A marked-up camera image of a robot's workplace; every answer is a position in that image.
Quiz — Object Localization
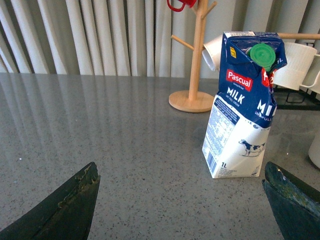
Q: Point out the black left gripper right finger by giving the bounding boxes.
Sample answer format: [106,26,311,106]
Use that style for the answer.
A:
[262,161,320,240]

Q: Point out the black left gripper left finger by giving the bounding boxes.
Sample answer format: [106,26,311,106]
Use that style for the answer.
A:
[0,162,101,240]

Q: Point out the white smiley face mug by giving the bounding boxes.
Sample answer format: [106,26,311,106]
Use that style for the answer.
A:
[308,135,320,168]

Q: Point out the Pascual milk carton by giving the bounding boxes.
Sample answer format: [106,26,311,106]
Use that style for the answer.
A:
[202,31,287,179]

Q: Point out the cream ribbed mug right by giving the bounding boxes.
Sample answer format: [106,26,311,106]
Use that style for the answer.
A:
[302,54,320,94]

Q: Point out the cream ribbed mug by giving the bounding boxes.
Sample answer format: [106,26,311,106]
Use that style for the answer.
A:
[273,42,318,91]
[302,54,320,94]

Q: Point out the wooden mug tree stand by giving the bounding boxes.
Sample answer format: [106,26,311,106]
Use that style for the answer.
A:
[167,0,217,113]

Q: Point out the cream ribbed mug left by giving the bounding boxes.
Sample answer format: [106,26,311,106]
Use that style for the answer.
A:
[273,42,318,91]

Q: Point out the white mug on tree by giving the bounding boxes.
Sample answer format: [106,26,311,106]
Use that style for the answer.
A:
[202,35,223,72]

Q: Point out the red mug on tree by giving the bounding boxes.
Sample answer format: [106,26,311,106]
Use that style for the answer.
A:
[166,0,197,13]

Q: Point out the black wire mug rack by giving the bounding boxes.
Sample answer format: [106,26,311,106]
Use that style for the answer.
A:
[273,32,320,111]

